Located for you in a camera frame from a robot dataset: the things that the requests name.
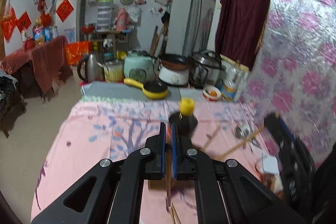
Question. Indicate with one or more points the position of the black pressure cooker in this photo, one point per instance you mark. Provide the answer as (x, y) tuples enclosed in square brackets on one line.
[(205, 69)]

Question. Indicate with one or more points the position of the red covered side table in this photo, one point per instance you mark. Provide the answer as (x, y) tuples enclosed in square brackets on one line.
[(47, 59)]

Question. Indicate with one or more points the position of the wooden chopstick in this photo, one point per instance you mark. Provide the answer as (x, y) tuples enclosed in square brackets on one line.
[(239, 145)]

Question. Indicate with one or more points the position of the clear oil bottle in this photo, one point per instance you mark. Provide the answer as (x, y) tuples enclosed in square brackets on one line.
[(232, 82)]

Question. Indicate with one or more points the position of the white refrigerator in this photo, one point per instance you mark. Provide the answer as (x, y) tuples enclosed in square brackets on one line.
[(69, 17)]

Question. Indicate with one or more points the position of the red white bowl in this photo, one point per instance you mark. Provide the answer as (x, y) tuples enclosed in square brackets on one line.
[(211, 93)]

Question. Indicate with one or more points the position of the white power adapter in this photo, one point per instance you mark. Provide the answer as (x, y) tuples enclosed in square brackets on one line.
[(269, 165)]

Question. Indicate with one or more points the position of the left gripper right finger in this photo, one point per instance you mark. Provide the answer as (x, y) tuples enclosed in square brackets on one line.
[(225, 191)]

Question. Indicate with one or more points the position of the mint green rice cooker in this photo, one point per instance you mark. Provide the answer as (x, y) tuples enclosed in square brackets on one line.
[(139, 65)]

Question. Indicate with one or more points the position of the dark red curtain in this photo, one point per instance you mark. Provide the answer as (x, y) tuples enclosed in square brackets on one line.
[(240, 29)]

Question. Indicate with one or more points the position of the yellow small frying pan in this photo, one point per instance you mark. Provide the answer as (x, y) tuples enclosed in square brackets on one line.
[(153, 90)]

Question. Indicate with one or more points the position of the brown frying pan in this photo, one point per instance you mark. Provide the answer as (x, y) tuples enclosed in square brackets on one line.
[(175, 62)]

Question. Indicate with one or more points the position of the stacked steamer containers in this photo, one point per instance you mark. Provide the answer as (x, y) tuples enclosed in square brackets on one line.
[(104, 15)]

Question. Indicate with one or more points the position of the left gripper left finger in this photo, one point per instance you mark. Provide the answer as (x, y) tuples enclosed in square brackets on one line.
[(111, 191)]

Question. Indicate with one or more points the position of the white electric stove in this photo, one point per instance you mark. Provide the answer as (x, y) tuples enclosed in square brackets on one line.
[(174, 78)]

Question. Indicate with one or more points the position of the metal spoon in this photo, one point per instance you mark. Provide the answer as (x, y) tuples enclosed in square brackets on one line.
[(238, 133)]

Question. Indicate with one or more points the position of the pink deer tablecloth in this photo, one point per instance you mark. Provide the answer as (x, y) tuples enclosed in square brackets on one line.
[(97, 129)]

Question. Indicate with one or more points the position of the steel electric kettle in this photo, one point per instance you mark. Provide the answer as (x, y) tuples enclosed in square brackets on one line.
[(89, 68)]

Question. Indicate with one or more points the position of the pink thermos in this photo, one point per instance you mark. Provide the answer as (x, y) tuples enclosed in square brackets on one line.
[(122, 20)]

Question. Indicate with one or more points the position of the dark soy sauce bottle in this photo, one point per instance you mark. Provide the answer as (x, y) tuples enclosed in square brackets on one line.
[(184, 119)]

